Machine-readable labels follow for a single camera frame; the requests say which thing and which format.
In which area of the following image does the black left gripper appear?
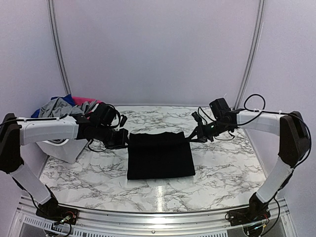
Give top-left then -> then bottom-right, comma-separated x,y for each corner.
95,123 -> 132,150

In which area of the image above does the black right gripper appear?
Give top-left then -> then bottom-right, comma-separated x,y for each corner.
187,118 -> 231,143

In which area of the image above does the black t-shirt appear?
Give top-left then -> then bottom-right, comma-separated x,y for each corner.
127,132 -> 196,180

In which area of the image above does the grey garment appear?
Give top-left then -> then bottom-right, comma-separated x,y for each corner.
38,98 -> 98,118

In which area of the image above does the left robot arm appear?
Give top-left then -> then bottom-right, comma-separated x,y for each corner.
0,102 -> 128,220

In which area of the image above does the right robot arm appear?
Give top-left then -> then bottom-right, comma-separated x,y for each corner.
187,98 -> 312,221

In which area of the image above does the white plastic laundry basket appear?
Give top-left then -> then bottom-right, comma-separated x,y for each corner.
37,139 -> 88,164

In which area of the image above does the pink garment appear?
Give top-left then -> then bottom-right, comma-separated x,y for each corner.
72,96 -> 101,105

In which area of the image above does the blue garment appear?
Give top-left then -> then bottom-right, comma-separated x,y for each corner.
31,94 -> 76,118

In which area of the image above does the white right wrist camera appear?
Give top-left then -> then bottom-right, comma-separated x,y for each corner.
192,112 -> 205,127

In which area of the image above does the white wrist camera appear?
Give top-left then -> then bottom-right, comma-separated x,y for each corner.
192,112 -> 205,127
115,115 -> 127,131

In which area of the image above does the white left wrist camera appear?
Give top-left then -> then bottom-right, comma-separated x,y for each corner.
115,115 -> 127,131

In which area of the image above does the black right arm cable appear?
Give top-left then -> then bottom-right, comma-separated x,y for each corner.
197,93 -> 311,168

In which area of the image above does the right aluminium corner post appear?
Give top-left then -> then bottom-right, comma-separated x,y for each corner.
234,0 -> 266,109

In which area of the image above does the aluminium corner post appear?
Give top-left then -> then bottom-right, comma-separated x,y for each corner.
234,0 -> 266,109
47,0 -> 72,94

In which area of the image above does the aluminium front frame rail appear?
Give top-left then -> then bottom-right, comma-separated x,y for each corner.
8,196 -> 297,237

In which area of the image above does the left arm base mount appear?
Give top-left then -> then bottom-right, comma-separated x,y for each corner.
36,205 -> 79,225

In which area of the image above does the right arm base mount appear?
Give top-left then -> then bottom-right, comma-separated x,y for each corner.
225,207 -> 271,226

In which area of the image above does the left aluminium corner post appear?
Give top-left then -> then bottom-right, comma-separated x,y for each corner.
47,0 -> 72,94

